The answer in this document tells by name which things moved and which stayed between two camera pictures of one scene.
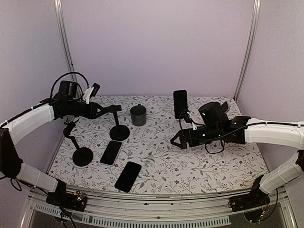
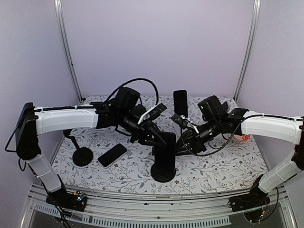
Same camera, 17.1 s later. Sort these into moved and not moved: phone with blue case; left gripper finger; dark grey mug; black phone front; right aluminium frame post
Moved: black phone front; left gripper finger
Not moved: dark grey mug; right aluminium frame post; phone with blue case
